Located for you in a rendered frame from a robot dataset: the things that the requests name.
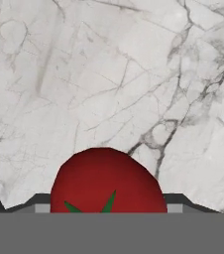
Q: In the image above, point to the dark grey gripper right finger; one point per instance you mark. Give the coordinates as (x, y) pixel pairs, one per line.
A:
(176, 200)

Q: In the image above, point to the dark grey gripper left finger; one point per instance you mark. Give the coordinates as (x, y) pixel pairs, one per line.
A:
(39, 200)

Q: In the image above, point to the red tomato with green stem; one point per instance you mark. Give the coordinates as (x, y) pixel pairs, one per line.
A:
(107, 175)

